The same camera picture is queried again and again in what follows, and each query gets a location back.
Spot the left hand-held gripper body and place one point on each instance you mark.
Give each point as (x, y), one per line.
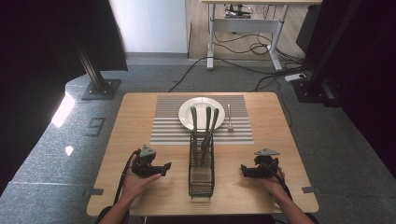
(144, 163)

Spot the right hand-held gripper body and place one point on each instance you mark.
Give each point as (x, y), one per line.
(264, 164)

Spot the person's left hand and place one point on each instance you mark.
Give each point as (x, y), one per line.
(137, 183)

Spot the person's right hand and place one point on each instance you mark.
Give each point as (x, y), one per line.
(274, 185)

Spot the grey striped placemat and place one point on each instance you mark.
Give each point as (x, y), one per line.
(168, 130)

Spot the grey tape strip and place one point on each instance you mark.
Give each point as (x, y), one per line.
(309, 189)
(95, 192)

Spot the white round plate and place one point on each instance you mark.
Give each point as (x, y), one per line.
(186, 115)

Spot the silver fork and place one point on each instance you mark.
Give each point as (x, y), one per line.
(229, 116)

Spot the dark floor socket box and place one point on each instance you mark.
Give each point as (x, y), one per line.
(95, 126)

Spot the white power strip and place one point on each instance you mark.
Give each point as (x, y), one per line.
(295, 76)

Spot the black metal stand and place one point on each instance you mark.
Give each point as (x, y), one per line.
(96, 77)
(317, 81)

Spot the dark curtain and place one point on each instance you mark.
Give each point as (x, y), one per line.
(46, 62)
(367, 77)

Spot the white-legged wooden desk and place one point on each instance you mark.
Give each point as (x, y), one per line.
(243, 25)

